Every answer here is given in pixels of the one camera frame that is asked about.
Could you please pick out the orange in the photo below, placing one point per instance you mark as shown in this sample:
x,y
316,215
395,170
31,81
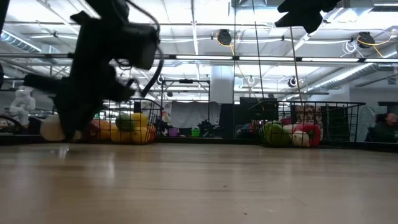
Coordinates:
x,y
104,129

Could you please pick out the red bell pepper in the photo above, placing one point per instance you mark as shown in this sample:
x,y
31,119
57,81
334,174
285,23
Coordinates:
x,y
312,135

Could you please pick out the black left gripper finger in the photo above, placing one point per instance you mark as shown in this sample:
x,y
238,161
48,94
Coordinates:
x,y
66,115
85,112

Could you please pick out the black metal table frame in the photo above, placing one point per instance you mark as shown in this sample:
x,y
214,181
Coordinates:
x,y
202,140

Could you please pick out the long ceiling light strip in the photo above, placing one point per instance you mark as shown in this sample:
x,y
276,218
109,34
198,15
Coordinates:
x,y
202,58

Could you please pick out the black frame stand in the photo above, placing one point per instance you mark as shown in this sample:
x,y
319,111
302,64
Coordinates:
x,y
186,81

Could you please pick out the person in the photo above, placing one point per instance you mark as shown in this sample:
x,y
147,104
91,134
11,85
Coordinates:
x,y
385,130

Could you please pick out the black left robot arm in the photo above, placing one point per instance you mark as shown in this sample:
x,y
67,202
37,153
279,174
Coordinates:
x,y
107,7

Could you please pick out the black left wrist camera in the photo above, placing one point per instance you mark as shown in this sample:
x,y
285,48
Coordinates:
x,y
140,46

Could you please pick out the red and yellow apple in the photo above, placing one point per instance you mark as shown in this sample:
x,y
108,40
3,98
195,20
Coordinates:
x,y
151,133

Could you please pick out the green chayote squash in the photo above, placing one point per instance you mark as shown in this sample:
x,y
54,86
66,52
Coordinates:
x,y
275,135

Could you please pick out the metal ceiling pipe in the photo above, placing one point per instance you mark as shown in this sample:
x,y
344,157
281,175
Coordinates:
x,y
37,56

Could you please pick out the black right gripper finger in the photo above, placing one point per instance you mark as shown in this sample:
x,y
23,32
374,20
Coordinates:
x,y
287,7
306,21

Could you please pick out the white humanoid figure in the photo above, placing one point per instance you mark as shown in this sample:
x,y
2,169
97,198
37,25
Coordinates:
x,y
22,105

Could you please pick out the green container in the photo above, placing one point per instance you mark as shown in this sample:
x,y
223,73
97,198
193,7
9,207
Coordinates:
x,y
195,132

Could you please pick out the white sheet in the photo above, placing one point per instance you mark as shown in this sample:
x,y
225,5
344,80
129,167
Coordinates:
x,y
192,112

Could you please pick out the purple cup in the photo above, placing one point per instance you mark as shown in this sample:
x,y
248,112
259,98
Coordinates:
x,y
173,132

